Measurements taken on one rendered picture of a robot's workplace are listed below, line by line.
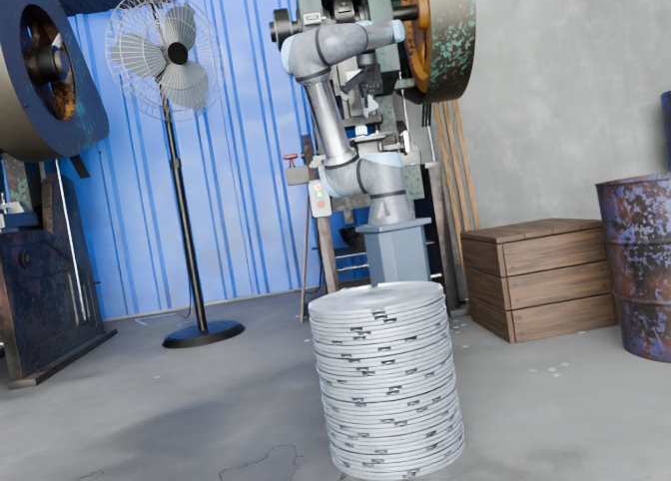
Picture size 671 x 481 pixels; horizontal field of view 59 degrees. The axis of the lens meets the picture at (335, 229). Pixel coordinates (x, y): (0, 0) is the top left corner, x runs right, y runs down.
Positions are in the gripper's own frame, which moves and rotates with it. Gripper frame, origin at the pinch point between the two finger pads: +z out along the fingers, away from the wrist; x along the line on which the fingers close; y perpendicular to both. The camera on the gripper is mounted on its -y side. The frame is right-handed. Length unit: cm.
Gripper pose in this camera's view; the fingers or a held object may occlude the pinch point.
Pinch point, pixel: (364, 115)
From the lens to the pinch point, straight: 239.8
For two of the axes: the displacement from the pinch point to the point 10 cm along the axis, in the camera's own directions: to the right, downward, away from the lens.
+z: 1.0, 8.8, 4.7
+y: 9.8, -1.7, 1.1
